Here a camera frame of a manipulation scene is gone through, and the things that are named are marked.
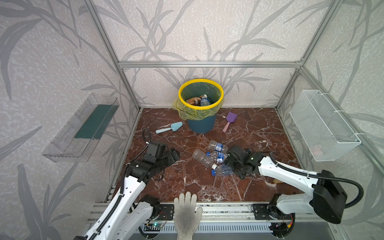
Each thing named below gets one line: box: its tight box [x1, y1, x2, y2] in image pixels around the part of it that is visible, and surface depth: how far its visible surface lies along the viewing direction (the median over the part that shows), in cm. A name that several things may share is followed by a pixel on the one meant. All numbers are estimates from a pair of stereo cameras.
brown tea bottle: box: [185, 95, 204, 106], surface depth 99 cm
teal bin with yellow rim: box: [187, 113, 217, 134], surface depth 110 cm
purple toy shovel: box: [222, 112, 238, 133], surface depth 117 cm
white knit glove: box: [174, 191, 203, 240], surface depth 74 cm
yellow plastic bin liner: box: [172, 96, 225, 121], surface depth 86 cm
